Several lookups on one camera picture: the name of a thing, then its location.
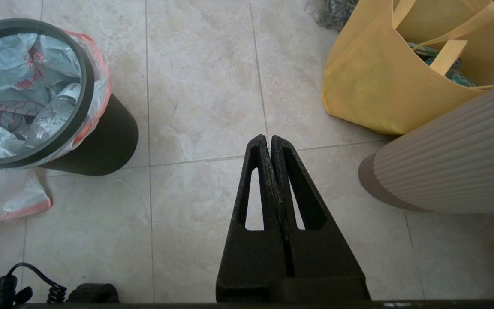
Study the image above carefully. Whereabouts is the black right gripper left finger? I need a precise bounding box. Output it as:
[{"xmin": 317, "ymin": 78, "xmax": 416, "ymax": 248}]
[{"xmin": 216, "ymin": 134, "xmax": 295, "ymax": 302}]

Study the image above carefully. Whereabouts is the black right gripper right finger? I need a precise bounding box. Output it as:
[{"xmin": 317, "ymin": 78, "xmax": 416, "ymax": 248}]
[{"xmin": 271, "ymin": 135, "xmax": 370, "ymax": 301}]

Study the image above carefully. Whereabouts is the black bin rim ring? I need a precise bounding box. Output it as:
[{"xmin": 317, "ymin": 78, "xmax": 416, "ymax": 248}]
[{"xmin": 0, "ymin": 18, "xmax": 96, "ymax": 169}]

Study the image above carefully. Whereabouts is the white red-print trash bag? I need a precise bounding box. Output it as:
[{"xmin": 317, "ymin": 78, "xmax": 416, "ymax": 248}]
[
  {"xmin": 0, "ymin": 165, "xmax": 53, "ymax": 225},
  {"xmin": 0, "ymin": 29, "xmax": 113, "ymax": 169}
]

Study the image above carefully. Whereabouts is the yellow fabric tote bag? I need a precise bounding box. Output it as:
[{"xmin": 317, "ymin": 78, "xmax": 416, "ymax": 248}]
[{"xmin": 322, "ymin": 0, "xmax": 494, "ymax": 136}]

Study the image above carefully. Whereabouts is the black trash bin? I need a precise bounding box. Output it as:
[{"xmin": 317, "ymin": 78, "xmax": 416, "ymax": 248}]
[{"xmin": 40, "ymin": 92, "xmax": 139, "ymax": 176}]

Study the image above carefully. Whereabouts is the flat white red-print trash bag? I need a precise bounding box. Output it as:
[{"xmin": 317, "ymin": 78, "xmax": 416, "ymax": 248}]
[{"xmin": 0, "ymin": 165, "xmax": 53, "ymax": 225}]

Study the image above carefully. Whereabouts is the beige ribbed bin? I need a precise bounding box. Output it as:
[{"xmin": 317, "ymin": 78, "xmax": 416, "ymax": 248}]
[{"xmin": 358, "ymin": 75, "xmax": 494, "ymax": 214}]

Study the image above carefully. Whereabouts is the green patterned packaging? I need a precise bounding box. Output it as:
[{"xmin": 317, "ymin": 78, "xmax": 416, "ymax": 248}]
[{"xmin": 409, "ymin": 42, "xmax": 477, "ymax": 88}]

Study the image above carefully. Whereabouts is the clear bottle with white label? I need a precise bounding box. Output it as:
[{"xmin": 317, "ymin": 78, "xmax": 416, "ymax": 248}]
[{"xmin": 24, "ymin": 83, "xmax": 81, "ymax": 147}]

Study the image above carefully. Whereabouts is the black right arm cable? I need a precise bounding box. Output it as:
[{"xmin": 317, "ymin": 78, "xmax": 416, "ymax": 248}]
[{"xmin": 0, "ymin": 262, "xmax": 68, "ymax": 308}]

